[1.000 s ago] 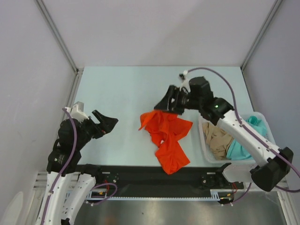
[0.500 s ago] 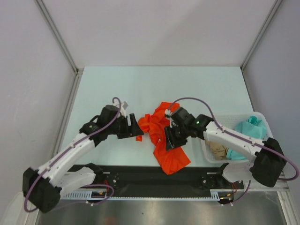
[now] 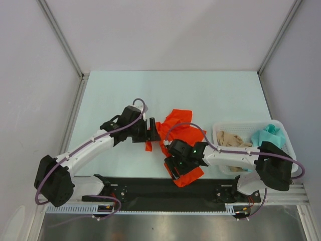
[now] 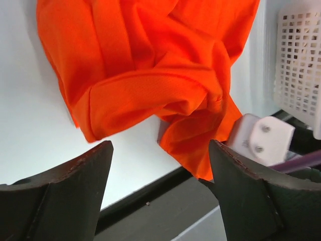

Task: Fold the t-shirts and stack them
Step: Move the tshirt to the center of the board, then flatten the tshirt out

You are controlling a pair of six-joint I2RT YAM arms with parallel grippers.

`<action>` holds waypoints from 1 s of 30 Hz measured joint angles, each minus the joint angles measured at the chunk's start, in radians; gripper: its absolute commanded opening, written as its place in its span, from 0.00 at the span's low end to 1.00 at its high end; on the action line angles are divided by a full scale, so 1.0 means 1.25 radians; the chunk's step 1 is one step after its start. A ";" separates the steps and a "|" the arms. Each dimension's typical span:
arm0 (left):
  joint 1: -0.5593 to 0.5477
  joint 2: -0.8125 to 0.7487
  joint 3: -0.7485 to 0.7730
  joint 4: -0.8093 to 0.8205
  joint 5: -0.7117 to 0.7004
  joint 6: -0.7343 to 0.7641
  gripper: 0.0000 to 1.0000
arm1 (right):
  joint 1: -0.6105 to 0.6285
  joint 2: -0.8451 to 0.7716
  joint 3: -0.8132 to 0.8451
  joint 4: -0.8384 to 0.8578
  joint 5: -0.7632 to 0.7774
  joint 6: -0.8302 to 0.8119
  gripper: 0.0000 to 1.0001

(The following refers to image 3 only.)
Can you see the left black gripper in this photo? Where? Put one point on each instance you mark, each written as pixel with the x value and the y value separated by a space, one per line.
pixel 151 134

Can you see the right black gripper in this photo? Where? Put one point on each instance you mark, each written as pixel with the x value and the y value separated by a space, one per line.
pixel 170 163

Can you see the orange t-shirt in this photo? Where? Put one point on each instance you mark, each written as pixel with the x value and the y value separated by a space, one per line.
pixel 177 126

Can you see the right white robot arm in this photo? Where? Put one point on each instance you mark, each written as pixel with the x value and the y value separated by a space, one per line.
pixel 269 166

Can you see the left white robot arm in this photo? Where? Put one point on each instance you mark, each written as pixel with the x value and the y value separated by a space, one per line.
pixel 54 179

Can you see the beige t-shirt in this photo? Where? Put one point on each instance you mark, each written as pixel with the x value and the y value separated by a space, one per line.
pixel 231 140

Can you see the white plastic basket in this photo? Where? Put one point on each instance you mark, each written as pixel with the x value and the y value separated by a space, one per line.
pixel 245 130

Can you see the teal t-shirt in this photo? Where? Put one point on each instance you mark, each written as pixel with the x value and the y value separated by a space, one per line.
pixel 267 133

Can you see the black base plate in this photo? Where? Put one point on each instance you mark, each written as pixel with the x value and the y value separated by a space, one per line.
pixel 163 192

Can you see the white slotted cable duct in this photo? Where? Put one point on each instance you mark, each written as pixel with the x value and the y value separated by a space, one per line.
pixel 104 209

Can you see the left aluminium frame post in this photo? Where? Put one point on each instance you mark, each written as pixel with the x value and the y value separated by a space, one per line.
pixel 54 25

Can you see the aluminium frame post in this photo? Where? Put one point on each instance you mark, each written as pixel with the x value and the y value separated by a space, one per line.
pixel 54 25
pixel 280 34

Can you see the right aluminium frame post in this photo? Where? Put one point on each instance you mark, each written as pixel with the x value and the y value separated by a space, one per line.
pixel 280 34

